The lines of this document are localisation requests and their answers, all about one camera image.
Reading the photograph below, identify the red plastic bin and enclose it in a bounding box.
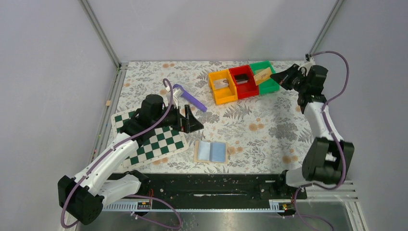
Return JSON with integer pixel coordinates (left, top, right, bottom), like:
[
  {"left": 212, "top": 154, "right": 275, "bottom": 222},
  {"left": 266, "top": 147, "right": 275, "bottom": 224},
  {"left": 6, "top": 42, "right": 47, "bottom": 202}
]
[{"left": 229, "top": 65, "right": 259, "bottom": 100}]

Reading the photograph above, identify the white slotted cable duct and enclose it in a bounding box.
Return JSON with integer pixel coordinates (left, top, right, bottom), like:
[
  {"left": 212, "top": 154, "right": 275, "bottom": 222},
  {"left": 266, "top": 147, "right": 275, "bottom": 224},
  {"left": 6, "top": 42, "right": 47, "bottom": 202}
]
[{"left": 102, "top": 200, "right": 288, "bottom": 213}]

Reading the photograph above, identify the floral patterned table mat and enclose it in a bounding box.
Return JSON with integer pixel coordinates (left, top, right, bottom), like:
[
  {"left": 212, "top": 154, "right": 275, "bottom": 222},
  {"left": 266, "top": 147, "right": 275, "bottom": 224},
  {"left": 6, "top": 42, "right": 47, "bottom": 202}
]
[{"left": 116, "top": 61, "right": 314, "bottom": 174}]

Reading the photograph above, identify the purple toy microphone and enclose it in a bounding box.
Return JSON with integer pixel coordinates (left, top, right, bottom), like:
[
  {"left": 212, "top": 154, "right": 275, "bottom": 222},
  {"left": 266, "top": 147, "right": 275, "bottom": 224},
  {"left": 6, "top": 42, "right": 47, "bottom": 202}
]
[{"left": 173, "top": 84, "right": 207, "bottom": 112}]

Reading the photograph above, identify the green plastic bin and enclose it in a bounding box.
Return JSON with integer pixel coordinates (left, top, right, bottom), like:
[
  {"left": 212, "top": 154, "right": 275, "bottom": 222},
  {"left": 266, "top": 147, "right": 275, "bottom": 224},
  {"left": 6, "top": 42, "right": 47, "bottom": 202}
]
[{"left": 249, "top": 61, "right": 280, "bottom": 95}]

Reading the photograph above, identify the black card in red bin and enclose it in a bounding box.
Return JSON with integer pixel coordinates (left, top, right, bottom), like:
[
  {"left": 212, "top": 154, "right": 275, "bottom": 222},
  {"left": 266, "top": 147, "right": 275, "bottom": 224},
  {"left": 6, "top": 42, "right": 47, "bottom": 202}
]
[{"left": 234, "top": 74, "right": 249, "bottom": 85}]

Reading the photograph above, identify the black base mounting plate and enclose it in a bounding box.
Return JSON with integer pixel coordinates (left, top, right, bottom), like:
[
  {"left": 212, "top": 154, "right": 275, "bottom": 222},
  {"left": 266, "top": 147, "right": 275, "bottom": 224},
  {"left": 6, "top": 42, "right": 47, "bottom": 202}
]
[{"left": 137, "top": 173, "right": 296, "bottom": 210}]

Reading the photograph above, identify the green white chessboard mat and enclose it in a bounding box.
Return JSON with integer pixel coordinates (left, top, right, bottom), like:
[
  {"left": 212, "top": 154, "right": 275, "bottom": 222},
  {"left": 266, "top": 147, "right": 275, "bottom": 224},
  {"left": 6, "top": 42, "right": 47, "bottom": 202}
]
[{"left": 117, "top": 127, "right": 189, "bottom": 172}]

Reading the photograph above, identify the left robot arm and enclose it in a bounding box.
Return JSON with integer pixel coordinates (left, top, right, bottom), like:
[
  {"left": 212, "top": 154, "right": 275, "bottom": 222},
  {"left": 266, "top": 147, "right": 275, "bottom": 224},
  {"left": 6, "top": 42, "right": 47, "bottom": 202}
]
[{"left": 57, "top": 94, "right": 204, "bottom": 228}]

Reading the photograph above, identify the yellow plastic bin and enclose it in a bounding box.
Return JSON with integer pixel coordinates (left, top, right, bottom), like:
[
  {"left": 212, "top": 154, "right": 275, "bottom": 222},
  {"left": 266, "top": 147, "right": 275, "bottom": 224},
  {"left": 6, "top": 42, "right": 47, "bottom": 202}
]
[{"left": 208, "top": 69, "right": 238, "bottom": 105}]

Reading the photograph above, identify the silver card in yellow bin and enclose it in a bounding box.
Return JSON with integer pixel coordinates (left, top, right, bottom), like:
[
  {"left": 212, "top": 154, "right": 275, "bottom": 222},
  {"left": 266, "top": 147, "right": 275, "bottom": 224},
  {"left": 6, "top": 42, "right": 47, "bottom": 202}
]
[{"left": 213, "top": 78, "right": 229, "bottom": 90}]

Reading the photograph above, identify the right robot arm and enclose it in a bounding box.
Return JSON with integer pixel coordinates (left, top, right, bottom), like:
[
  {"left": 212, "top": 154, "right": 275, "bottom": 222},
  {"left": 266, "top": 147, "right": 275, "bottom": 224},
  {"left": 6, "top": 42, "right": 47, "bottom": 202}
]
[{"left": 270, "top": 64, "right": 355, "bottom": 190}]

